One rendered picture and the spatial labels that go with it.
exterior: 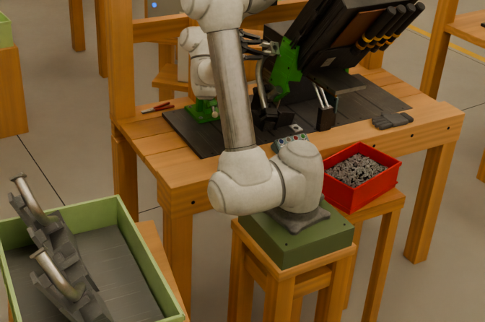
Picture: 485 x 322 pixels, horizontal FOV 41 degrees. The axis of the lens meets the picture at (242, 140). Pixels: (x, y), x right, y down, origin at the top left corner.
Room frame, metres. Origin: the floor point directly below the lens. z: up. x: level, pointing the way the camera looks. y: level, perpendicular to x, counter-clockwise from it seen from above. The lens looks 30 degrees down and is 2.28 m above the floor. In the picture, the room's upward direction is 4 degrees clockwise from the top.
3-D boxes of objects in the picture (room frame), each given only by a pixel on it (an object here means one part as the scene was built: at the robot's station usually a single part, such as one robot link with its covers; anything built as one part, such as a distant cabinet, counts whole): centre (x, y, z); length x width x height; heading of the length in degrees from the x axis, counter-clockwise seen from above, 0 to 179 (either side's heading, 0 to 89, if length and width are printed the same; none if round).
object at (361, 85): (2.61, -0.33, 1.11); 0.39 x 0.16 x 0.03; 31
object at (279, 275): (1.83, -0.20, 0.83); 0.32 x 0.32 x 0.04; 32
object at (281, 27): (2.83, -0.24, 1.07); 0.30 x 0.18 x 0.34; 121
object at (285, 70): (2.56, -0.18, 1.17); 0.13 x 0.12 x 0.20; 121
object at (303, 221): (1.84, -0.21, 0.96); 0.22 x 0.18 x 0.06; 131
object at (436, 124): (2.42, -0.36, 0.82); 1.50 x 0.14 x 0.15; 121
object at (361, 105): (2.66, -0.21, 0.89); 1.10 x 0.42 x 0.02; 121
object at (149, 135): (2.66, -0.21, 0.44); 1.49 x 0.70 x 0.88; 121
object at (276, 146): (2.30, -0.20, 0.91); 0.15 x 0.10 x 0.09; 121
